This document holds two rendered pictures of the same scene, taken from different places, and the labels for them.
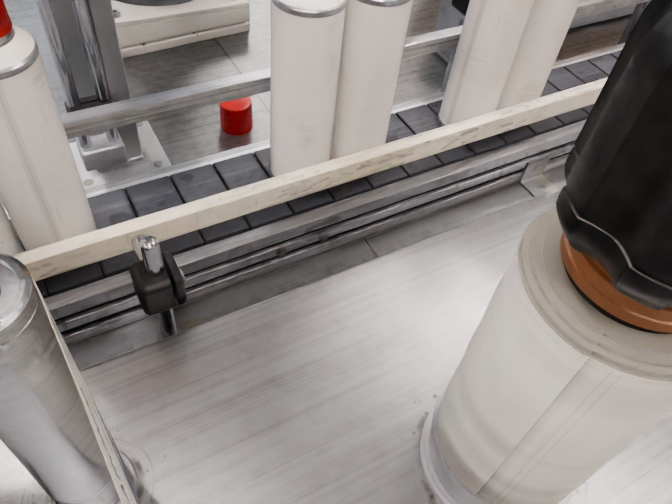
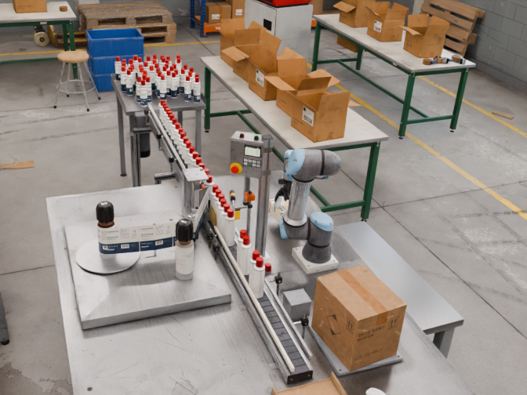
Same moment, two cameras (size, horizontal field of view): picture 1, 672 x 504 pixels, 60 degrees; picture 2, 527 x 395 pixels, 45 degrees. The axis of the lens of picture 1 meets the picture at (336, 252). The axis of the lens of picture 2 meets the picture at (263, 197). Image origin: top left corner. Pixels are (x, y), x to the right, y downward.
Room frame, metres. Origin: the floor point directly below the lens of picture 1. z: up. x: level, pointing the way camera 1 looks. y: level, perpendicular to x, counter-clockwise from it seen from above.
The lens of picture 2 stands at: (1.04, -2.40, 2.71)
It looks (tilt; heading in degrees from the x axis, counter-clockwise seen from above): 30 degrees down; 103
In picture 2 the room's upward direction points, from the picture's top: 4 degrees clockwise
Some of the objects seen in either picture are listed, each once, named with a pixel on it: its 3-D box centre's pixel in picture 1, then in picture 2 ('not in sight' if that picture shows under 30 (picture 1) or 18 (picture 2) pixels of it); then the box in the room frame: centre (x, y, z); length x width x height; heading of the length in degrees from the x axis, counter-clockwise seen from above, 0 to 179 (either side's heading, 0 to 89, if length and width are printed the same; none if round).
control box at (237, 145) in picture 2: not in sight; (249, 155); (0.34, 0.25, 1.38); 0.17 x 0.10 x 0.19; 0
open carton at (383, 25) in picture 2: not in sight; (383, 21); (0.59, 4.98, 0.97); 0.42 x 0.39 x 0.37; 35
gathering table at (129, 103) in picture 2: not in sight; (158, 139); (-0.94, 2.10, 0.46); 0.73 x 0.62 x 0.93; 125
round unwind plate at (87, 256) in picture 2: not in sight; (108, 255); (-0.26, -0.09, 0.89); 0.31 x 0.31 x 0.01
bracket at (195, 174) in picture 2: not in sight; (194, 174); (0.01, 0.40, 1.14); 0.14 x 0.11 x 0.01; 125
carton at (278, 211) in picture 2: not in sight; (284, 210); (0.48, 0.56, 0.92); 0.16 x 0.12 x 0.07; 128
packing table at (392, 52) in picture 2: not in sight; (381, 70); (0.64, 5.03, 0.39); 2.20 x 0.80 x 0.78; 128
